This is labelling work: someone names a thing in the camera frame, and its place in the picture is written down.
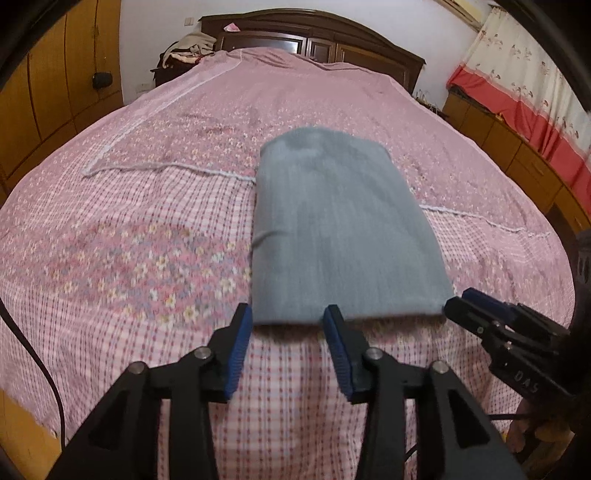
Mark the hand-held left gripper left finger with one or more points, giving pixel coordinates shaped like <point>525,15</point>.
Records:
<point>238,355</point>

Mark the person's right hand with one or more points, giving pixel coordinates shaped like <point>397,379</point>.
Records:
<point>524,431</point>

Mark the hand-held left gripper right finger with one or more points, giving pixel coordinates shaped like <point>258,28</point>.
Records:
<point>337,350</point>

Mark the red and cream curtain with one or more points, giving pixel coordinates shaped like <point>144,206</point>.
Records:
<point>521,83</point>

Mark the dark wooden headboard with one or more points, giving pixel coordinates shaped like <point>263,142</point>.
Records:
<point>360,50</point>

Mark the wooden wardrobe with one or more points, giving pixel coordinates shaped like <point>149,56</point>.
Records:
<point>51,92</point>

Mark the small black device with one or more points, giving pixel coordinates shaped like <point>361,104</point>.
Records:
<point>102,81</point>

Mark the white air conditioner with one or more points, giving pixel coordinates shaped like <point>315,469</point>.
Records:
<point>466,10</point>

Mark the pile of clothes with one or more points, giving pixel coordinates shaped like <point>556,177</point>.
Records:
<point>189,48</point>

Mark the small pink item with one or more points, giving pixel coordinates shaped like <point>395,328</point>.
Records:
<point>231,27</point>

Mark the low wooden cabinet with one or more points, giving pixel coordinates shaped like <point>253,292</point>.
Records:
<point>508,143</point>

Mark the grey pants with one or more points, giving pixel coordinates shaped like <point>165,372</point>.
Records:
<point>341,230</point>

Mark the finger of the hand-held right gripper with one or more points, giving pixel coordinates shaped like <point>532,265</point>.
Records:
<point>491,307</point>
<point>471,323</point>

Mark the pink floral checked bedspread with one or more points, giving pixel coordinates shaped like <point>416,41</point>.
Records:
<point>138,230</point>

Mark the dark wooden nightstand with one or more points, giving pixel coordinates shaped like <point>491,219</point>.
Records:
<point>164,77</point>

